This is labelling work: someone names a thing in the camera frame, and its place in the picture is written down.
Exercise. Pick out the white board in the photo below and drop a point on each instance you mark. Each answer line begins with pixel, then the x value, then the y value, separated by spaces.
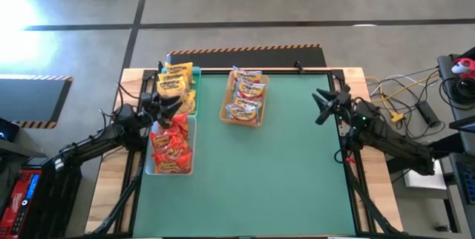
pixel 426 181

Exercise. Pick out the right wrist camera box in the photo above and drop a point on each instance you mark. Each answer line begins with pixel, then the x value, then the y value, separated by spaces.
pixel 363 109

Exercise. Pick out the black plastic crate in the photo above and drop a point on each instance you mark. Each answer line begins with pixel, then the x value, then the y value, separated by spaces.
pixel 55 202

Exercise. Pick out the black table frame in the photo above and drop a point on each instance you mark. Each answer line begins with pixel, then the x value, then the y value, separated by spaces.
pixel 339 194

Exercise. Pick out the orange ramen pack blue-edged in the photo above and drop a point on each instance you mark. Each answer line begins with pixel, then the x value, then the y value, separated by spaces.
pixel 242 113

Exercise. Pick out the teal plastic bin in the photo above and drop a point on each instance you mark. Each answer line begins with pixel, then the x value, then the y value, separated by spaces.
pixel 196 83

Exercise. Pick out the clear plastic bin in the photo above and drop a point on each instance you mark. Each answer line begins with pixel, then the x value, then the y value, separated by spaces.
pixel 193 139

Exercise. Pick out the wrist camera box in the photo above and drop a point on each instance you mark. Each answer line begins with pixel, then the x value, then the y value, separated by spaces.
pixel 363 109
pixel 126 113

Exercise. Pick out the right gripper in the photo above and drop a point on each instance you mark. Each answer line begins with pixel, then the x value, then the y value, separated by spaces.
pixel 343 99

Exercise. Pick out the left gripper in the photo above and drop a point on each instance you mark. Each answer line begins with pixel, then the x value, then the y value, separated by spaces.
pixel 152 107

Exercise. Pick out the black power brick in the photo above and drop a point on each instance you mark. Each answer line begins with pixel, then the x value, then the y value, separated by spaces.
pixel 428 113

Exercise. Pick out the black device blue light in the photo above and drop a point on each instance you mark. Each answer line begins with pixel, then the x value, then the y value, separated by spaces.
pixel 7 131

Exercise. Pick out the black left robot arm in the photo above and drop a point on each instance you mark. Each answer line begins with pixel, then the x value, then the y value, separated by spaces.
pixel 92 144

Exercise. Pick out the black clamp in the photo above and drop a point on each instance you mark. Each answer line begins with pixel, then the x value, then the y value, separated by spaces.
pixel 298 67
pixel 160 65

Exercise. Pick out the black hazard-striped floor mat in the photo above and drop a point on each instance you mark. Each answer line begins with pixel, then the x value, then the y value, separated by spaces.
pixel 33 99
pixel 246 57

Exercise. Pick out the black support strut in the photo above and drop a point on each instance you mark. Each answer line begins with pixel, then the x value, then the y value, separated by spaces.
pixel 365 198
pixel 122 202

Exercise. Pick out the orange translucent plastic bin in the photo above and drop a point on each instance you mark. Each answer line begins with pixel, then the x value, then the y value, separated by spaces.
pixel 226 101

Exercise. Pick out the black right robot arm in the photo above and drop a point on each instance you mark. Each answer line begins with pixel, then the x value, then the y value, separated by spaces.
pixel 393 140

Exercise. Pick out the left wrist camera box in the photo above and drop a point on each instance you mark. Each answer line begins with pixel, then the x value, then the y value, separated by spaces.
pixel 126 113

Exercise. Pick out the black keyboard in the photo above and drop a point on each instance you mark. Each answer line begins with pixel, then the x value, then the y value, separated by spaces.
pixel 467 183

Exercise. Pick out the black right support strut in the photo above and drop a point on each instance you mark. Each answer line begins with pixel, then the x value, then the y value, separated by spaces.
pixel 365 198

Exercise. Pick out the red ramen pack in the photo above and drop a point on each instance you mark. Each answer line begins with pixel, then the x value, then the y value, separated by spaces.
pixel 174 163
pixel 167 142

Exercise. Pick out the gray desk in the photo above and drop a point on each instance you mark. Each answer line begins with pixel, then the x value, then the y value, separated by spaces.
pixel 454 120

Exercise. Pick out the red electronic device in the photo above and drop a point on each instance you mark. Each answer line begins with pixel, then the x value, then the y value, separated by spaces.
pixel 18 202

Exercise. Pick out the black left support strut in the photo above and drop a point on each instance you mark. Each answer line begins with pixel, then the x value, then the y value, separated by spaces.
pixel 122 202

